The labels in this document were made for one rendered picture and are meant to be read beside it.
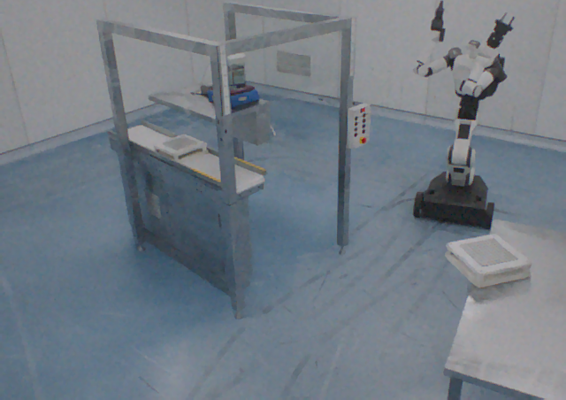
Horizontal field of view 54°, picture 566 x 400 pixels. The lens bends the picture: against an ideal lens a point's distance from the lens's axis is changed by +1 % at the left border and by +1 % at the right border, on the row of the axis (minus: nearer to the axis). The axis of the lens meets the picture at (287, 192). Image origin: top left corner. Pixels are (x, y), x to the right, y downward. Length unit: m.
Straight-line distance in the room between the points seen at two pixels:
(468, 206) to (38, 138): 4.35
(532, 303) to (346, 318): 1.38
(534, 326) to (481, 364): 0.30
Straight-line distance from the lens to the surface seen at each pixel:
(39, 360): 3.48
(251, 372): 3.10
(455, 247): 2.47
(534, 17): 6.01
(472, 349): 2.08
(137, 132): 4.09
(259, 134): 3.08
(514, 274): 2.45
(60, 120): 6.50
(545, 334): 2.22
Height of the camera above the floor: 2.16
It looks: 26 degrees down
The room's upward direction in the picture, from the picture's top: 1 degrees counter-clockwise
